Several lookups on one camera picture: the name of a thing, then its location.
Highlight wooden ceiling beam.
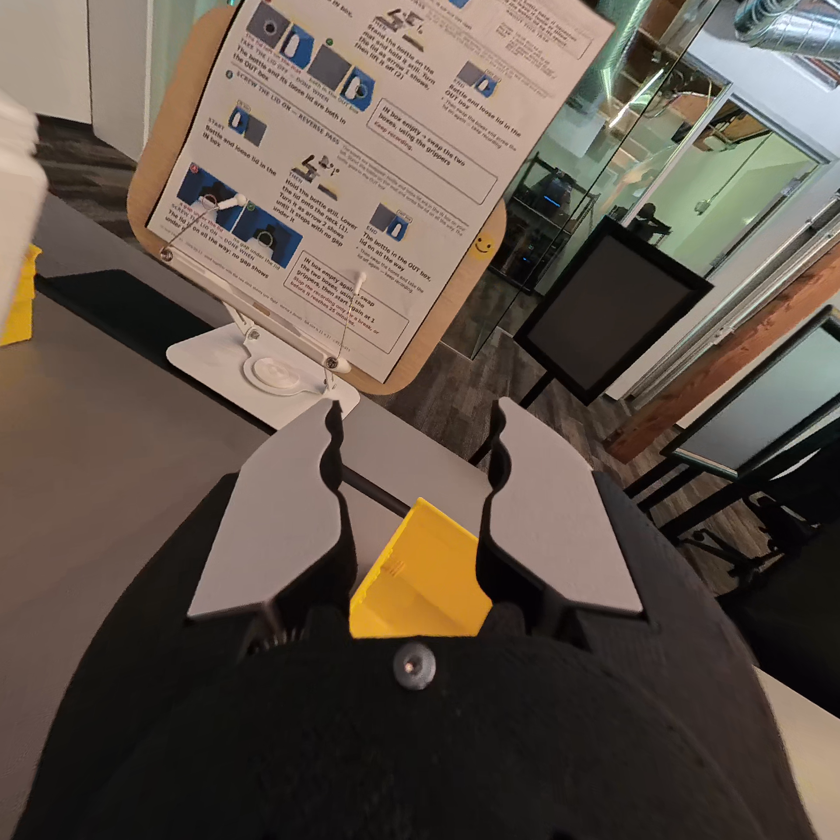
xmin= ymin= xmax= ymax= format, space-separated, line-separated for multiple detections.
xmin=604 ymin=259 xmax=840 ymax=465

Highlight silver air duct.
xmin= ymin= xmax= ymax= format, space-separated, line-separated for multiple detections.
xmin=734 ymin=0 xmax=840 ymax=61

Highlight white board stand base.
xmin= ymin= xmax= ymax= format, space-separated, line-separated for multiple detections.
xmin=165 ymin=325 xmax=362 ymax=432

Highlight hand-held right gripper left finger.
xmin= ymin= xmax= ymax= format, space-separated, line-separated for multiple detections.
xmin=185 ymin=398 xmax=359 ymax=643

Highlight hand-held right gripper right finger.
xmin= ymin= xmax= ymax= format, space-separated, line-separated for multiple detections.
xmin=474 ymin=395 xmax=645 ymax=634

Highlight black framed glass panel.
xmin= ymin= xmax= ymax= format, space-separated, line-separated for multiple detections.
xmin=659 ymin=307 xmax=840 ymax=483

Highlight yellow plastic bin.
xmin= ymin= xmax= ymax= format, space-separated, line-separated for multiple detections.
xmin=0 ymin=244 xmax=42 ymax=347
xmin=348 ymin=497 xmax=494 ymax=639

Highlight black wire rack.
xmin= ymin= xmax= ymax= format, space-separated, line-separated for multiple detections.
xmin=508 ymin=152 xmax=595 ymax=299

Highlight wooden instruction sheet board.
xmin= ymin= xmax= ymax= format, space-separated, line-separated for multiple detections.
xmin=126 ymin=0 xmax=619 ymax=396

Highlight black textured mat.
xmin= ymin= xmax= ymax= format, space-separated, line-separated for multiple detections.
xmin=35 ymin=268 xmax=278 ymax=435

